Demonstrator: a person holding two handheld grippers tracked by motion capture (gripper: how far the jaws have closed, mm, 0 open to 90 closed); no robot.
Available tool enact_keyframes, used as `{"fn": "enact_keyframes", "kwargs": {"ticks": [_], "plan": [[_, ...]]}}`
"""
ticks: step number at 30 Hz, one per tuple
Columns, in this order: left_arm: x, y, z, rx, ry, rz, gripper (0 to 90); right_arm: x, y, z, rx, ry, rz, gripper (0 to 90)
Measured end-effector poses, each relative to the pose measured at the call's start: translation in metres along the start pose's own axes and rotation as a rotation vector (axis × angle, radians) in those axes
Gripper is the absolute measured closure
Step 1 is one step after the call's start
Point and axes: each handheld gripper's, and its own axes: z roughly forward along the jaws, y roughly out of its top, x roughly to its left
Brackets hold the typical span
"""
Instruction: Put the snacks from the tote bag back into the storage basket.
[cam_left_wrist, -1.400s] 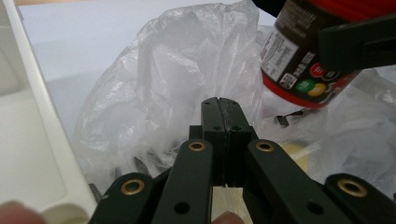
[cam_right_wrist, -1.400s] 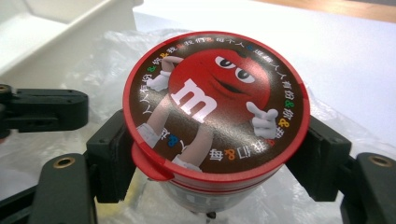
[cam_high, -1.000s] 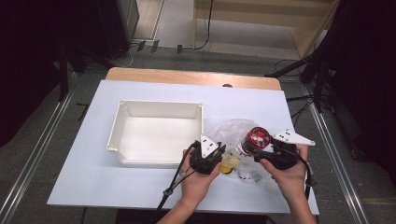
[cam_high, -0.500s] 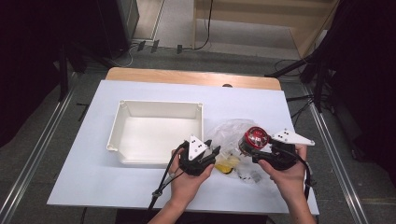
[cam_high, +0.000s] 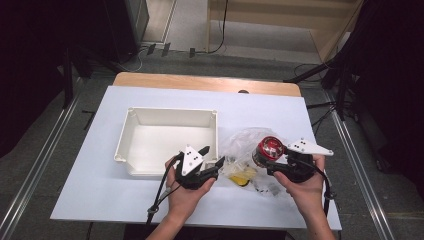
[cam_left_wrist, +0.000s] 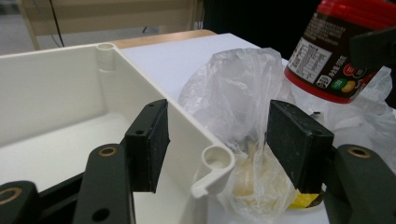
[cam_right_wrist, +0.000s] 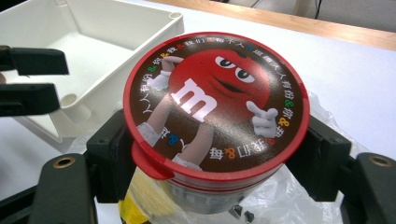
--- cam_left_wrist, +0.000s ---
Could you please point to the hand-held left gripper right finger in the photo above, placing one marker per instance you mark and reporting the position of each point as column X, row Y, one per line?
column 295, row 146

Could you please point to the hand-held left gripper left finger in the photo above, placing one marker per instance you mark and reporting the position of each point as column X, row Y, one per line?
column 146, row 146

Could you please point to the dark sauce jar red lid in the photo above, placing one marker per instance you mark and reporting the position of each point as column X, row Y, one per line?
column 323, row 53

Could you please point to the pale yellow food item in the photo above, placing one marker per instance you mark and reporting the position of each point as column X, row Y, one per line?
column 249, row 180

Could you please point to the clear plastic bag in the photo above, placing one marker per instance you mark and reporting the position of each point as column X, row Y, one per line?
column 236, row 93

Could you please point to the white plastic tray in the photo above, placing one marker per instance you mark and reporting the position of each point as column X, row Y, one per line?
column 62, row 93

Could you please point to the white table mat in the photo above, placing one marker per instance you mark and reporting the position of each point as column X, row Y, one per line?
column 174, row 62

